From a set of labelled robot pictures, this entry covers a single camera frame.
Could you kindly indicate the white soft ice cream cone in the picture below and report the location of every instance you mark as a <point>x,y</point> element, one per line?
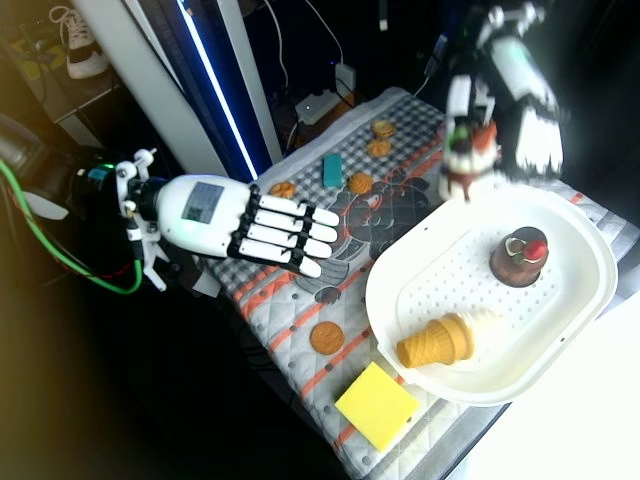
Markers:
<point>440,342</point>

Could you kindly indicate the chocolate cake with strawberry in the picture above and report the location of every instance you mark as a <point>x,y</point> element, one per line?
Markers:
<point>467,165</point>

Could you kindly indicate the chocolate cake with red cherry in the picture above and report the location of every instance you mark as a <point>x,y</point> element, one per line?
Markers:
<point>517,260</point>

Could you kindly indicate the white perforated plastic tray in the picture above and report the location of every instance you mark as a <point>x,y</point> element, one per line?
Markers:
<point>575,280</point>

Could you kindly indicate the golden pretzel cookie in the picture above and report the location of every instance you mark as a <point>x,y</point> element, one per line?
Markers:
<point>283,189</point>

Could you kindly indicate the blue light strip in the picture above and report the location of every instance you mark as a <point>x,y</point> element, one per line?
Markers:
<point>220,95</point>

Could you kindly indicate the grey quilt with bear print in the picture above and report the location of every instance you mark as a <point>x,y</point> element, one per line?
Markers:
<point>300,295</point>

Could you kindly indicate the teal rectangular block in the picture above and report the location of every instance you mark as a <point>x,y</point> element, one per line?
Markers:
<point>333,171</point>

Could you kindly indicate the white power strip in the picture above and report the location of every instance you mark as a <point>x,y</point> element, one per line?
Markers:
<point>316,107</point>

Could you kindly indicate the golden swirl cookie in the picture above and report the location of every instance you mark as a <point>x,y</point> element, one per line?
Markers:
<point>360,183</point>
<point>379,148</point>

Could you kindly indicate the round brown biscuit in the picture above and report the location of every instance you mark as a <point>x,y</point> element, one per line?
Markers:
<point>327,338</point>

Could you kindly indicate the white sneaker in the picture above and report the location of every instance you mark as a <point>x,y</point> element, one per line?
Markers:
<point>82,45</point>

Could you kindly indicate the yellow block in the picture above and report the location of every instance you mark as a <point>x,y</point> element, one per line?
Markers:
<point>377,406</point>

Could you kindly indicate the white post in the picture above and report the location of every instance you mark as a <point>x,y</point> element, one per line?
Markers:
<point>250,75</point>
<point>140,85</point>

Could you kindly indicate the white wall adapter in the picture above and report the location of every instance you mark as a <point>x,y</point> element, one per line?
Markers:
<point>345,80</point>

